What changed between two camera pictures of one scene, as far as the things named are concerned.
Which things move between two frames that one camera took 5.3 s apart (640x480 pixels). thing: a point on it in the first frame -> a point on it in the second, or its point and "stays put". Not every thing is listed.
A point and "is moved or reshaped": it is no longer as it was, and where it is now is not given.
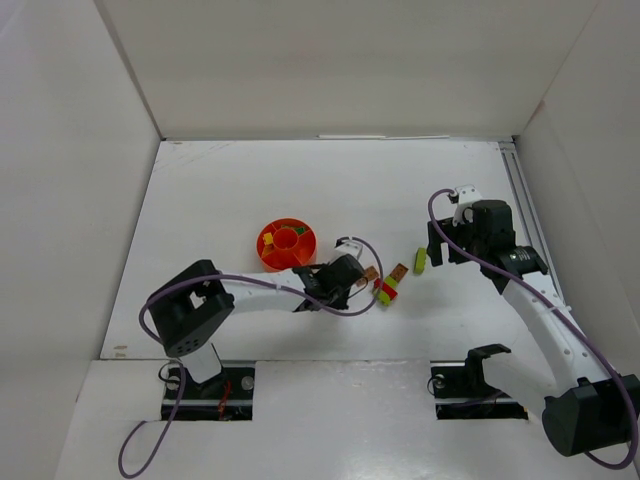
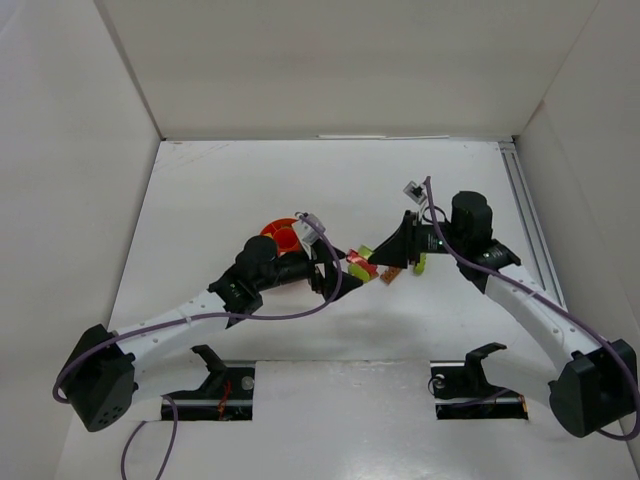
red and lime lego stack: [384, 290] is moved or reshaped
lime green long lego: [420, 260] stays put
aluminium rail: [535, 230] stays put
